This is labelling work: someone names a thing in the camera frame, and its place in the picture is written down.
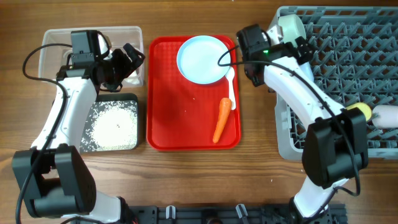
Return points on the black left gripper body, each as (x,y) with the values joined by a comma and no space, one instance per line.
(117,67)

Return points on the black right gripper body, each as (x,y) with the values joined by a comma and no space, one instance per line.
(303,55)

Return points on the green bowl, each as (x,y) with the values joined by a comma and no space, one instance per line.
(292,28)

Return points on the white tissue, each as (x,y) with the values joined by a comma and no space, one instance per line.
(133,79)

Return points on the pile of white rice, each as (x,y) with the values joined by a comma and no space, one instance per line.
(112,127)

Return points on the yellow plastic cup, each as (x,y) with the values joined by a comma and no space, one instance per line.
(363,107)

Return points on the light blue plate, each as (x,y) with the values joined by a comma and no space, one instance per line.
(203,59)

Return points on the orange carrot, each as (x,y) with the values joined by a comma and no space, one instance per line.
(224,110)

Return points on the pink plastic cup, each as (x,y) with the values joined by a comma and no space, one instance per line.
(386,116)

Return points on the light blue bowl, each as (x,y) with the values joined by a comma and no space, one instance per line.
(306,68)

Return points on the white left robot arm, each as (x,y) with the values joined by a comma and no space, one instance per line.
(53,179)

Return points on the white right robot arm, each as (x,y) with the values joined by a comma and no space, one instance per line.
(335,148)

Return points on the grey dishwasher rack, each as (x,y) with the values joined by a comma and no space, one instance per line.
(355,61)

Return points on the black tray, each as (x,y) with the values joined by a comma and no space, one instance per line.
(115,96)

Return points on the clear plastic bin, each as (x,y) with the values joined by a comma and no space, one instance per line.
(52,58)

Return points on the white plastic spoon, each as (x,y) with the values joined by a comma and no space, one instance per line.
(230,77)

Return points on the red tray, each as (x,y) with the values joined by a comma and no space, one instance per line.
(181,115)

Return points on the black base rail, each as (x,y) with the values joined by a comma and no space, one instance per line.
(266,214)

